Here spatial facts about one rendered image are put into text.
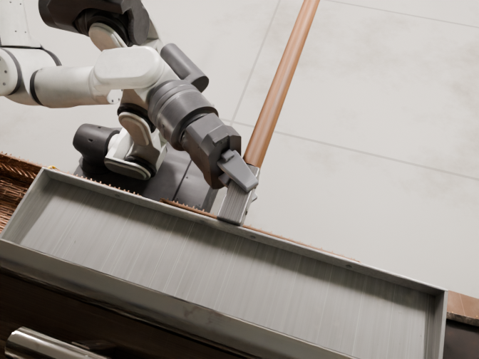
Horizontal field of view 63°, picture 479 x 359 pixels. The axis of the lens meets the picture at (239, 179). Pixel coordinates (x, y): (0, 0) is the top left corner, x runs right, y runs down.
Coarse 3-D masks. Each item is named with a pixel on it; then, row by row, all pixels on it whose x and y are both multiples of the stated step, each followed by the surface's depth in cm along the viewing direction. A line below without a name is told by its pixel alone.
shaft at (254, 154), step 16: (304, 0) 74; (304, 16) 70; (304, 32) 69; (288, 48) 66; (288, 64) 64; (272, 80) 63; (288, 80) 63; (272, 96) 60; (272, 112) 59; (256, 128) 58; (272, 128) 58; (256, 144) 56; (256, 160) 55
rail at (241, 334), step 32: (0, 256) 24; (32, 256) 24; (64, 288) 23; (96, 288) 23; (128, 288) 23; (160, 320) 22; (192, 320) 22; (224, 320) 22; (224, 352) 22; (256, 352) 22; (288, 352) 21; (320, 352) 21
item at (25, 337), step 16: (16, 336) 19; (32, 336) 19; (48, 336) 19; (16, 352) 19; (32, 352) 19; (48, 352) 19; (64, 352) 19; (80, 352) 19; (96, 352) 19; (112, 352) 23
